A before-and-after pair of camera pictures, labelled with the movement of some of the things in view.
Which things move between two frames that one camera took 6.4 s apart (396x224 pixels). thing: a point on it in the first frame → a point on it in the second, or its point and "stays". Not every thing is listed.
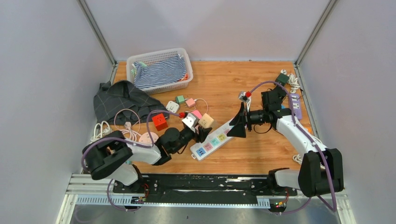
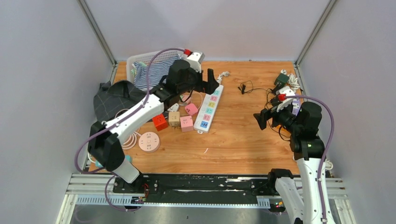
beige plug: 206,121 → 174,120
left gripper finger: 203,132 → 212,84
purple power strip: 296,105 stays
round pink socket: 145,137 stays
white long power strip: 213,140 → 207,111
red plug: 159,122 stays
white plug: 172,107 stays
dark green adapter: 282,79 stays
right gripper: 239,130 → 276,114
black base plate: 203,187 stays
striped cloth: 172,70 stays
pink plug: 198,113 → 191,109
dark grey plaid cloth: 120,101 stays
